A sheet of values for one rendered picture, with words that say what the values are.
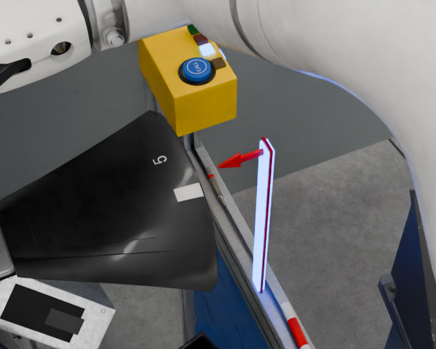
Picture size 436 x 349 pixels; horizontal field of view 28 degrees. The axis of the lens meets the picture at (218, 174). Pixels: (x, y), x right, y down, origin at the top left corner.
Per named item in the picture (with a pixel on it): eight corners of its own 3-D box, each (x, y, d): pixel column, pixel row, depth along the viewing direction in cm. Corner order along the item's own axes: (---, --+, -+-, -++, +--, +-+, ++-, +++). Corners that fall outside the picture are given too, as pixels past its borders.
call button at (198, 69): (178, 68, 127) (178, 60, 125) (204, 61, 128) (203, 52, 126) (189, 87, 124) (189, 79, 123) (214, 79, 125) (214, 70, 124)
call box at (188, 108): (139, 75, 140) (134, 25, 131) (197, 57, 142) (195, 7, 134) (176, 145, 131) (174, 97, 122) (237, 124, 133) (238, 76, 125)
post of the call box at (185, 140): (177, 140, 145) (174, 88, 136) (194, 134, 146) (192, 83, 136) (184, 152, 144) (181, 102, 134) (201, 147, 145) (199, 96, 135)
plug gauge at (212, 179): (203, 167, 140) (221, 206, 136) (210, 165, 141) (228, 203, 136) (203, 172, 141) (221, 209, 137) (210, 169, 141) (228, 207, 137)
